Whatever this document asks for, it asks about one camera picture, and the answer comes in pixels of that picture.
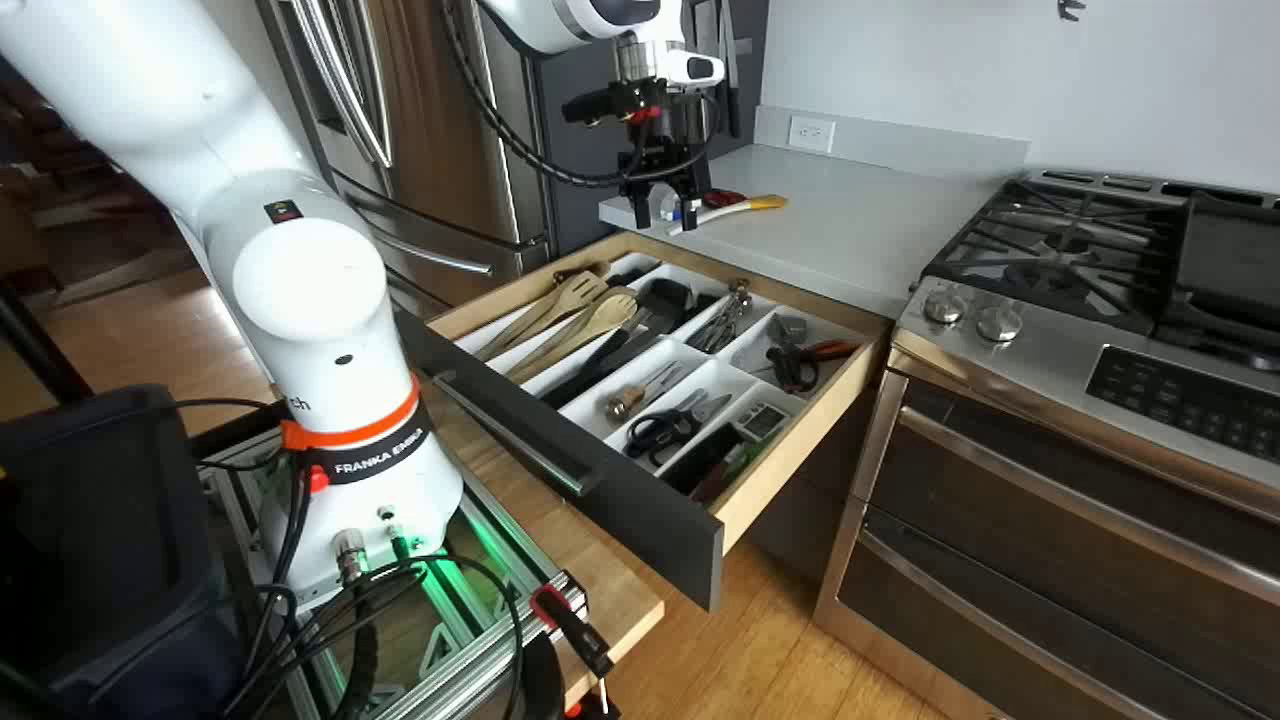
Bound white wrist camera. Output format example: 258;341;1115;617
643;35;732;92

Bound black metal leg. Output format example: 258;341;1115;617
0;272;95;413

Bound white drawer organizer tray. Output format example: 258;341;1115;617
457;254;872;503

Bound blue and white round gadget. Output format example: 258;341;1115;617
650;186;701;235

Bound red handled shears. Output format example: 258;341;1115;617
763;331;865;397

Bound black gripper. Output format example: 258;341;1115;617
559;77;715;209

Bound wooden spoon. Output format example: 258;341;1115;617
504;294;639;389

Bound black handled utensil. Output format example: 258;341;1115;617
666;397;793;503

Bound black stove griddle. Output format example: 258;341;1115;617
1157;193;1280;366

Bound metal tongs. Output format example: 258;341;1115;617
688;281;757;356

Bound black floor cable bundle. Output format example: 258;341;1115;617
218;531;532;720

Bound silver stove knob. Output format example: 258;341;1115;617
974;296;1030;351
921;285;974;331

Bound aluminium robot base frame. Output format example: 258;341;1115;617
198;423;594;720

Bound black plastic spatula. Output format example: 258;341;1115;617
537;278;693;413

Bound wooden platform board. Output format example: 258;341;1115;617
417;385;668;713

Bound grey metal utensil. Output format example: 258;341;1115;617
763;313;817;348

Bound steel lower drawer handle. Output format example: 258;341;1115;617
856;525;1173;720

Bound dark fronted wooden drawer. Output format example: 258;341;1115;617
398;229;895;617

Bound black cast iron grate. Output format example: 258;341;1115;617
924;178;1191;335

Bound wall mounted kitchen knife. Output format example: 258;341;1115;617
715;0;743;138

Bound black bin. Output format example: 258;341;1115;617
0;385;258;720

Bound stainless steel gas range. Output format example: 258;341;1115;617
811;166;1280;720

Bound small brass utensil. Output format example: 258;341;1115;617
599;376;657;423

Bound red and black clamp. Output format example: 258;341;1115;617
529;572;623;720

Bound white wall outlet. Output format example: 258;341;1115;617
784;114;841;156

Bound dark wooden furniture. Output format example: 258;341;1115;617
0;58;176;294

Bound black handled scissors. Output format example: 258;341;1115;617
620;397;715;470

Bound steel oven door handle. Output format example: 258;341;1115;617
891;399;1280;606

